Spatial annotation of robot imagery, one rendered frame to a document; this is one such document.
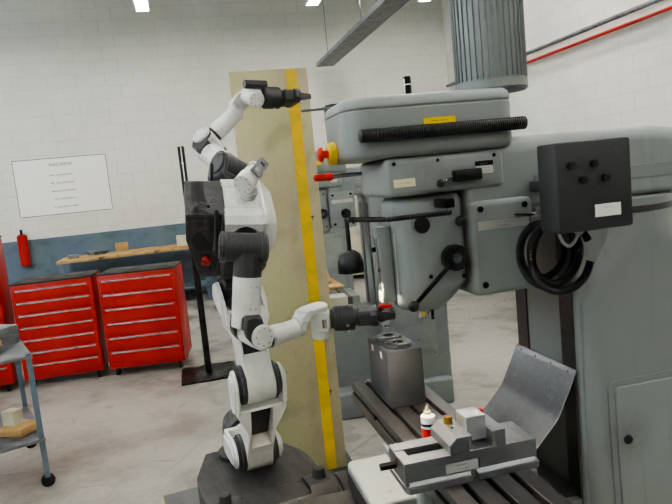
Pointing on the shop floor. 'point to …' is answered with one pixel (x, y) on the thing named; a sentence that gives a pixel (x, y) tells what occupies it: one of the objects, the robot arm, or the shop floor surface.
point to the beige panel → (295, 264)
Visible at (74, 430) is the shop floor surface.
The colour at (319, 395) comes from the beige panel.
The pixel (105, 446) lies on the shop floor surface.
